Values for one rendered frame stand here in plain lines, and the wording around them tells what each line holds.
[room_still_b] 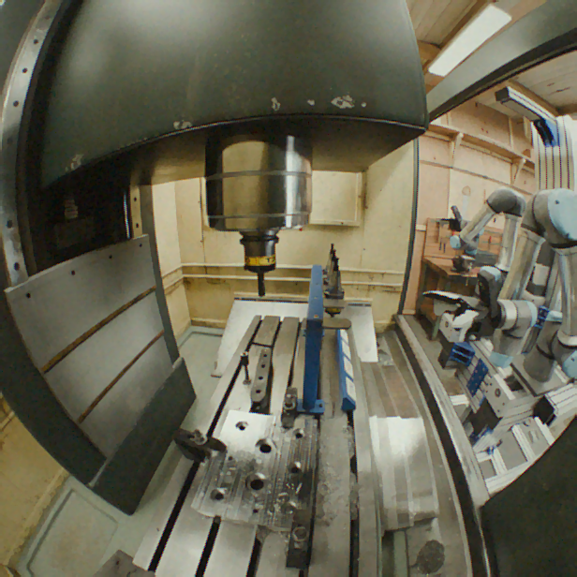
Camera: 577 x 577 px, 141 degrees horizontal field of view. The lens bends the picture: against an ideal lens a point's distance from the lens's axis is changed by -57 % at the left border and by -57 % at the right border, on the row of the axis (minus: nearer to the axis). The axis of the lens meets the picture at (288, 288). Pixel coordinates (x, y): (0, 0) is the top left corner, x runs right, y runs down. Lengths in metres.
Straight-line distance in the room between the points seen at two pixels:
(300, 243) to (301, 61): 1.21
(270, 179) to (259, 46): 0.16
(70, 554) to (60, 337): 0.90
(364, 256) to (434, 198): 2.06
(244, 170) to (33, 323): 0.48
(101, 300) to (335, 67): 0.64
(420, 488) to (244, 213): 0.91
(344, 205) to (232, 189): 1.11
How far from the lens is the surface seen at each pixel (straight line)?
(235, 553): 0.60
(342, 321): 0.57
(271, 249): 0.35
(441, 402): 1.05
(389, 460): 0.89
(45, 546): 1.31
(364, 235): 1.40
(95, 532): 1.14
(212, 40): 0.33
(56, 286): 0.58
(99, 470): 0.83
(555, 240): 0.70
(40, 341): 0.57
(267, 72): 0.27
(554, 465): 0.68
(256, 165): 0.29
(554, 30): 0.81
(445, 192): 3.39
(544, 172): 1.28
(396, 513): 0.85
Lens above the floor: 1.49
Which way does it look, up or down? 22 degrees down
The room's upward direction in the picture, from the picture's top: straight up
